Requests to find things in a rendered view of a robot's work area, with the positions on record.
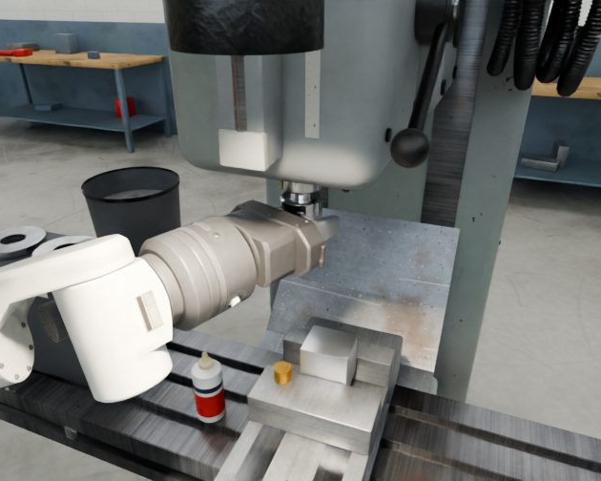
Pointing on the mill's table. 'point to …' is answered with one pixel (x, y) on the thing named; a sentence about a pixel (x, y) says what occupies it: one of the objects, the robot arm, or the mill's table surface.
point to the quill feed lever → (440, 28)
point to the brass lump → (282, 372)
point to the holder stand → (22, 243)
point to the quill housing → (319, 97)
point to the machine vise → (265, 444)
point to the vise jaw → (317, 409)
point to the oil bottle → (208, 388)
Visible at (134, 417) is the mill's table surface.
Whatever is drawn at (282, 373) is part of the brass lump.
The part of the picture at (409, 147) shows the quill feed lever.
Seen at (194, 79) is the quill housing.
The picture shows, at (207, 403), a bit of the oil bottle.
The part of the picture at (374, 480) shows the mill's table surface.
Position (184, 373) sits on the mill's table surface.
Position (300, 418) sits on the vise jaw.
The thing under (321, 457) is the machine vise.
